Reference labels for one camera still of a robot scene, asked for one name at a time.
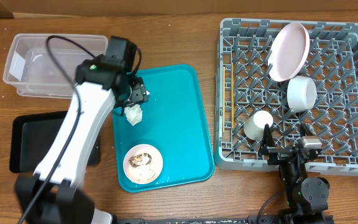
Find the teal serving tray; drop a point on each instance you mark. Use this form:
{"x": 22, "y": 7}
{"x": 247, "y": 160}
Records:
{"x": 173, "y": 122}

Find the white plastic cup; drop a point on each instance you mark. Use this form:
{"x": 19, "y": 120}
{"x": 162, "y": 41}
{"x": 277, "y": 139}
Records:
{"x": 254, "y": 126}

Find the white round plate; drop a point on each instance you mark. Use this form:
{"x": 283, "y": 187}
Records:
{"x": 288, "y": 52}

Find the white bowl with leftovers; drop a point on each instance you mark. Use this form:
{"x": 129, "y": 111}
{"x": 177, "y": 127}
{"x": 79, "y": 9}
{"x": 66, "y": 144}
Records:
{"x": 143, "y": 164}

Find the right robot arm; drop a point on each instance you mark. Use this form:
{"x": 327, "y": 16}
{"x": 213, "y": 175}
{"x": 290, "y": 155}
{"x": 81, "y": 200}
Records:
{"x": 307, "y": 197}

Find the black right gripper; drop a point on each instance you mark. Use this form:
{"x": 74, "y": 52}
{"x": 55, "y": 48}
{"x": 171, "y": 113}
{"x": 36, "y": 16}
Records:
{"x": 279, "y": 153}

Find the clear plastic bin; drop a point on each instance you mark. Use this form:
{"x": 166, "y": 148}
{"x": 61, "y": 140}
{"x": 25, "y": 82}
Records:
{"x": 30, "y": 70}

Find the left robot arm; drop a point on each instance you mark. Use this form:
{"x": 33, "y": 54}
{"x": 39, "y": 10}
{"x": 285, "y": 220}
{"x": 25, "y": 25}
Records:
{"x": 104, "y": 82}

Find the white napkin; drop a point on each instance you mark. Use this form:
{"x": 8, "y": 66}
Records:
{"x": 133, "y": 114}

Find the grey dishwasher rack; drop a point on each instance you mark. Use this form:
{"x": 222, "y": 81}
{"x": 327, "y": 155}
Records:
{"x": 332, "y": 63}

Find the black plastic tray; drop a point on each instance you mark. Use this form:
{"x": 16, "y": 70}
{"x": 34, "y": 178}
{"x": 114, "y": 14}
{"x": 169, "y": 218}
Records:
{"x": 32, "y": 137}

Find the white bowl in rack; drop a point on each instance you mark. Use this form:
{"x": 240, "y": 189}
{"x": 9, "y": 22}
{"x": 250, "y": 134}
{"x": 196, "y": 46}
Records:
{"x": 301, "y": 93}

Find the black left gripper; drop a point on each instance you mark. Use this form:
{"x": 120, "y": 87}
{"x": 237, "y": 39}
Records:
{"x": 139, "y": 93}

